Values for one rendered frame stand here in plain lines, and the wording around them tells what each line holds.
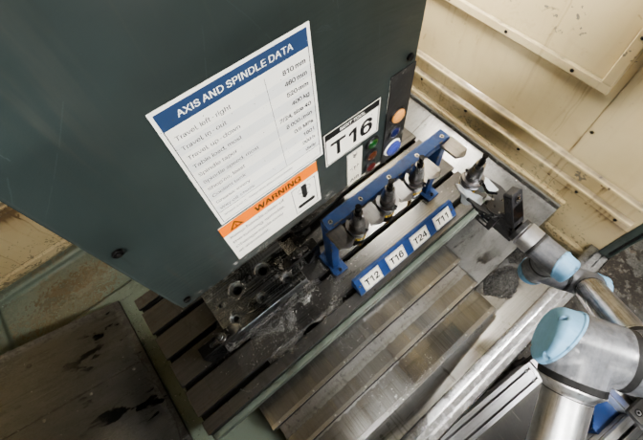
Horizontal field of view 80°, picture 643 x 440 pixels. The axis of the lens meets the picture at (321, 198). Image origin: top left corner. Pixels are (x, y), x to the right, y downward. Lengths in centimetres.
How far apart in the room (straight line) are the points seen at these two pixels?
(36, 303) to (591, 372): 196
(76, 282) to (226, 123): 171
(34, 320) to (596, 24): 221
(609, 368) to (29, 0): 89
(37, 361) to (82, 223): 143
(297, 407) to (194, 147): 116
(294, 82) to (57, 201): 23
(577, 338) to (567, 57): 76
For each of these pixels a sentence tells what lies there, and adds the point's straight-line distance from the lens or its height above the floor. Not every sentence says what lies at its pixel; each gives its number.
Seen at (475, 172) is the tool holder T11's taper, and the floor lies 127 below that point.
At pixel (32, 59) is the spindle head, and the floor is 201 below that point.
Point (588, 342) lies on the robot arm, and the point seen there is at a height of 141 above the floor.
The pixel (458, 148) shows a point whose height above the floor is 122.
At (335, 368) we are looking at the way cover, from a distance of 140.
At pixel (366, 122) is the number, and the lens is 54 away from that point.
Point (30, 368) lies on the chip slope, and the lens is 179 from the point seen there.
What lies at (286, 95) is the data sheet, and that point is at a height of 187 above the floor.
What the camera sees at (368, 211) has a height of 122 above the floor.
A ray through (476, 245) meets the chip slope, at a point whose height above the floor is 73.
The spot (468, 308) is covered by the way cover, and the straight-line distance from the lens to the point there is 155.
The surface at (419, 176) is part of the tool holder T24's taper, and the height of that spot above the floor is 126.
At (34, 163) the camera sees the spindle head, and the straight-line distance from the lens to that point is 33.
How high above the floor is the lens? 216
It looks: 61 degrees down
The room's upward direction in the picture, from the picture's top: 8 degrees counter-clockwise
